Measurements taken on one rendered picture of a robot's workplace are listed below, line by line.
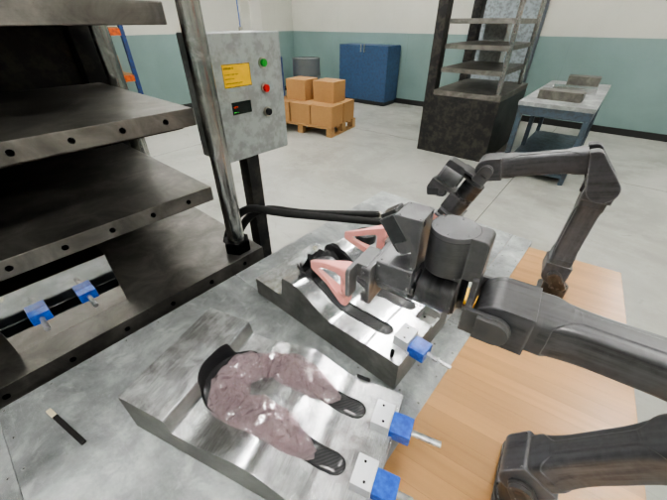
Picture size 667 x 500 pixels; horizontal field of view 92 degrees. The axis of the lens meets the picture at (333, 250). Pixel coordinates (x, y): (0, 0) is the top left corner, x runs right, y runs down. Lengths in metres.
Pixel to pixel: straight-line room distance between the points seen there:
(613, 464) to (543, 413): 0.34
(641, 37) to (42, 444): 7.21
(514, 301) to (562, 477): 0.29
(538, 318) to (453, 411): 0.45
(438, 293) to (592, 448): 0.29
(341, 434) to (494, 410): 0.35
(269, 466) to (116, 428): 0.37
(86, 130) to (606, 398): 1.37
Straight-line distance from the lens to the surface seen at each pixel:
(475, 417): 0.85
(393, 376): 0.79
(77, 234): 1.09
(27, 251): 1.09
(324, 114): 5.38
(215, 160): 1.11
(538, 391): 0.95
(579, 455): 0.60
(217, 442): 0.70
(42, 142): 1.02
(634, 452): 0.57
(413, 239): 0.41
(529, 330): 0.43
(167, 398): 0.75
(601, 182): 0.97
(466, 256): 0.40
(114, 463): 0.86
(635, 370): 0.46
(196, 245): 1.37
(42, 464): 0.94
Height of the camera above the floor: 1.50
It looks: 35 degrees down
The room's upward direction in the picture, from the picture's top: straight up
